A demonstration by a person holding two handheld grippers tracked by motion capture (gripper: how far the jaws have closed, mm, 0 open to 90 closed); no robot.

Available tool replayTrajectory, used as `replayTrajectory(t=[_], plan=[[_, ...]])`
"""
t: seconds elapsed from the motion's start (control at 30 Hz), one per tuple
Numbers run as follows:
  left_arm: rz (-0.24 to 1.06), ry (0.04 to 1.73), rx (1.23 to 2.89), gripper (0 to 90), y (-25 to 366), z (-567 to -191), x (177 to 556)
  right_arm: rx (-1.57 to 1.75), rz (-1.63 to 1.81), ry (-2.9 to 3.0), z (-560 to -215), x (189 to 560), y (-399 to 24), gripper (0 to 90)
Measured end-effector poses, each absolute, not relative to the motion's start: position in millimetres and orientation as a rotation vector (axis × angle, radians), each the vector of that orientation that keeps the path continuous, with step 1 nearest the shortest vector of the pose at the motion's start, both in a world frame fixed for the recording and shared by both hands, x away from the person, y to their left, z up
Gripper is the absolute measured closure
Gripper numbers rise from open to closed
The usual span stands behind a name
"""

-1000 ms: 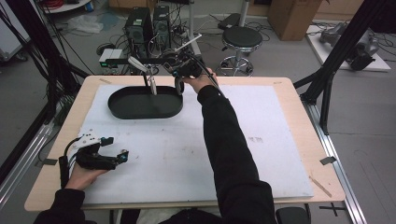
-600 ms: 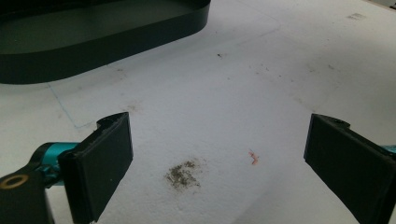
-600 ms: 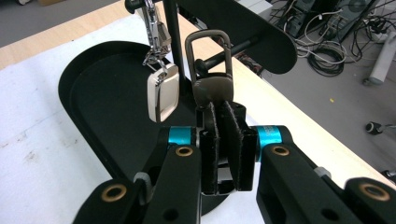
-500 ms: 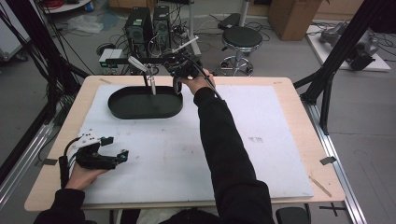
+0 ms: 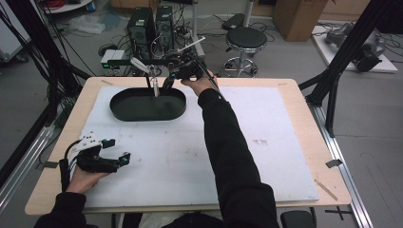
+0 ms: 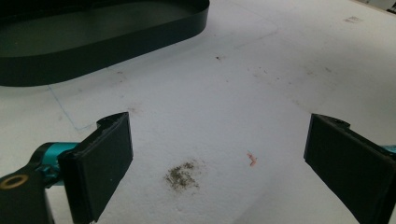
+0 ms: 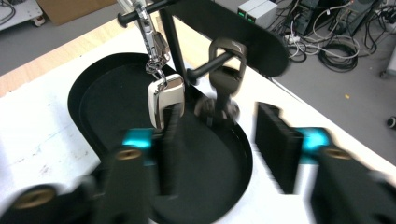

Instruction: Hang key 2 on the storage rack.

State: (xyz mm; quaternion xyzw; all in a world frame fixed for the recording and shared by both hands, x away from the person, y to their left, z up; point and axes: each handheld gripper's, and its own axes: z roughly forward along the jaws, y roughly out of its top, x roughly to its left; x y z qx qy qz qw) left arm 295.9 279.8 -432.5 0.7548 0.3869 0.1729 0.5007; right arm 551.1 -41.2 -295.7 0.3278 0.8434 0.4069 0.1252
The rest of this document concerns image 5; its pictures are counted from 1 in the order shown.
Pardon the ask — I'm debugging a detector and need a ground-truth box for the black camera stand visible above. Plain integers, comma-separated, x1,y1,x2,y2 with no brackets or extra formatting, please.
106,58,169,90

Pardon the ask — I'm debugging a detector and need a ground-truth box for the white table mat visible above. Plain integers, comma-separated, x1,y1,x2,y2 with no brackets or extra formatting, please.
83,85,320,209

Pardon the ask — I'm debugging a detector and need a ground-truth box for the left hand-held gripper cable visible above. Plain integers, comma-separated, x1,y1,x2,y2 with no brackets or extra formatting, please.
58,140,82,193

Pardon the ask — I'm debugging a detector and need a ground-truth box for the black flat floor device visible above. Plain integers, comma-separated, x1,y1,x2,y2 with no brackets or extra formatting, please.
221,12,246,31

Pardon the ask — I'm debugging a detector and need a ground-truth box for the person's right hand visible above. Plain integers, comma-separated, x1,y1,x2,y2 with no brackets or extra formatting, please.
181,69,220,98

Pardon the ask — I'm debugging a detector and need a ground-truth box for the person's body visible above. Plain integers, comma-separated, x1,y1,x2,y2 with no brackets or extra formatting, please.
119,211,222,228

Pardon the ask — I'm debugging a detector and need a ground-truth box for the slim black computer tower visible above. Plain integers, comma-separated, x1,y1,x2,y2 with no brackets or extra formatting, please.
155,5,175,52

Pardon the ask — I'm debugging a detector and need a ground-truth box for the person's left hand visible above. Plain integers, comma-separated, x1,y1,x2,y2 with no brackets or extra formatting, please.
66,163,110,195

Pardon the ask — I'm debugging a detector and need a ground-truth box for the aluminium rail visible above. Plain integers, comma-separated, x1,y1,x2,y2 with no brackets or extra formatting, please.
0,124,57,213
306,102,375,228

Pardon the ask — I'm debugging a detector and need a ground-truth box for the large black computer tower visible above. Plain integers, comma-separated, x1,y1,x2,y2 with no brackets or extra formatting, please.
125,7,157,60

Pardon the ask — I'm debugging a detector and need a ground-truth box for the black metal frame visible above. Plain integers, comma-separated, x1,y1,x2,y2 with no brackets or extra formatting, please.
297,0,403,139
0,0,93,188

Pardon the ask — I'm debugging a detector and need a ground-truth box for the white power supply box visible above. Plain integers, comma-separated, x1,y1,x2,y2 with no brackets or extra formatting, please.
100,48,126,77

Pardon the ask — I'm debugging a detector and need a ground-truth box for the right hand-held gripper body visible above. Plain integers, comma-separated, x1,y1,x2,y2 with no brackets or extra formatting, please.
165,35,207,81

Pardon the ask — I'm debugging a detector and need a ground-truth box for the white floor board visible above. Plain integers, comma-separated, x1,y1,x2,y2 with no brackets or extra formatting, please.
311,24,399,74

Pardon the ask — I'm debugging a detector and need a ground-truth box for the white stand leg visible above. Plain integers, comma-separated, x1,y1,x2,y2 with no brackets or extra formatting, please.
189,0,207,62

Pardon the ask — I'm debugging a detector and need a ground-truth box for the black oval tray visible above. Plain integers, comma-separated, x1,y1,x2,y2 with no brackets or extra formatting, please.
109,86,187,123

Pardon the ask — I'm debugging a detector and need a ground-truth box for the grey tape piece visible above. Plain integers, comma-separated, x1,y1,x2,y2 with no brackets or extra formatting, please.
34,161,60,171
324,159,344,169

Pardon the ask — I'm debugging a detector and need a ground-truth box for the thin wooden stick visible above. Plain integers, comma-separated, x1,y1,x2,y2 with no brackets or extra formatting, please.
314,178,339,202

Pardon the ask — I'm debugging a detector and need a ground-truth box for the black chair part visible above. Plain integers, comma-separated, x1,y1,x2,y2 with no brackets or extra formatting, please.
279,206,318,228

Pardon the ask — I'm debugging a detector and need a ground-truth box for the black tape cross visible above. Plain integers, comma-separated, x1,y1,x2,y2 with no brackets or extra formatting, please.
324,205,354,221

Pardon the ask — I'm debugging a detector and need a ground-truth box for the black round stool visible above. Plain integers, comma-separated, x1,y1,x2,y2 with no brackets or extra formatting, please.
214,26,269,79

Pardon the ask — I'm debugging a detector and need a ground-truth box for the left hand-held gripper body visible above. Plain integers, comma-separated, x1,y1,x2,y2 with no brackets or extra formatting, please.
75,132,123,174

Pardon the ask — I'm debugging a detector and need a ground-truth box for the clear plastic bag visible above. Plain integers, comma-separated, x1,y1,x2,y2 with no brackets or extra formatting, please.
67,14,106,35

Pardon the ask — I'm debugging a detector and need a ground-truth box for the brown cardboard box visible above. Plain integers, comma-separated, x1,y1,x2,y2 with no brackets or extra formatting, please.
273,0,329,43

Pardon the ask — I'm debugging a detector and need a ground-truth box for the grey machine on board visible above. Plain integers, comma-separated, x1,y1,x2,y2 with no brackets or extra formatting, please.
325,22,388,73

